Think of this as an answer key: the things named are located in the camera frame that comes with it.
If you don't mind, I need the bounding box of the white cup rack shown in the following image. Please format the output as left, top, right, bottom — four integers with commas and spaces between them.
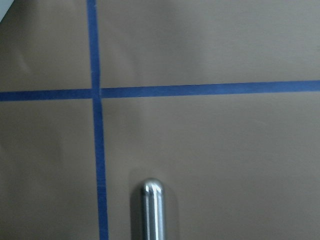
0, 0, 14, 22

